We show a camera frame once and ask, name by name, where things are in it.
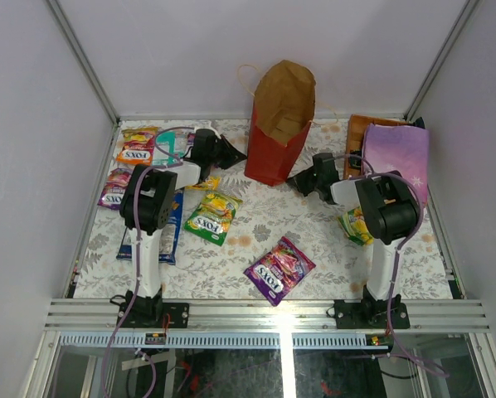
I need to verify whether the yellow snack bar wrapper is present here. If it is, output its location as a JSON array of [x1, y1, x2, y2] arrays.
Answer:
[[187, 176, 221, 191]]

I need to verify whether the teal snack packet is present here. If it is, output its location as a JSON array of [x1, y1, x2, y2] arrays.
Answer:
[[152, 129, 192, 166]]

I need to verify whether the yellow green candy bag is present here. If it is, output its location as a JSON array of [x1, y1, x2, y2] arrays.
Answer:
[[338, 206, 374, 246]]

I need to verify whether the green Fox's candy bag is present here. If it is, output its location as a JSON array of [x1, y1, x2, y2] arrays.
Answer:
[[184, 191, 243, 246]]

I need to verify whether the orange Fox's candy bag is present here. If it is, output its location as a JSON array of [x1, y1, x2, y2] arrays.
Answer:
[[116, 127, 158, 166]]

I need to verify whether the red paper bag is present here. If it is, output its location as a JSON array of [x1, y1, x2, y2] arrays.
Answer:
[[245, 60, 317, 187]]

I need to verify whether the purple Fox's candy bag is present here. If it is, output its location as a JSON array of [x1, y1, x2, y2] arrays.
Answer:
[[244, 236, 316, 307], [97, 167, 132, 210]]

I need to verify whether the blue Doritos chip bag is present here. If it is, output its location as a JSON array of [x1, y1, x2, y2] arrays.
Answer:
[[116, 190, 184, 265]]

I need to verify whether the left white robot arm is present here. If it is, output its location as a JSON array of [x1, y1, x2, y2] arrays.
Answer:
[[119, 127, 246, 328]]

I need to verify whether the purple Frozen bag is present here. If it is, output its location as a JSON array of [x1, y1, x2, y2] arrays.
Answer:
[[362, 124, 430, 205]]

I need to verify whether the wooden tray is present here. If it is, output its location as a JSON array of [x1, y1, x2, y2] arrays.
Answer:
[[346, 114, 426, 159]]

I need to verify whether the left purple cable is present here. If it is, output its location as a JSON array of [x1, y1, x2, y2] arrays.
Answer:
[[100, 126, 197, 345]]

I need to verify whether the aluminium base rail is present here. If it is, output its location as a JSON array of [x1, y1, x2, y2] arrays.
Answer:
[[44, 298, 490, 334]]

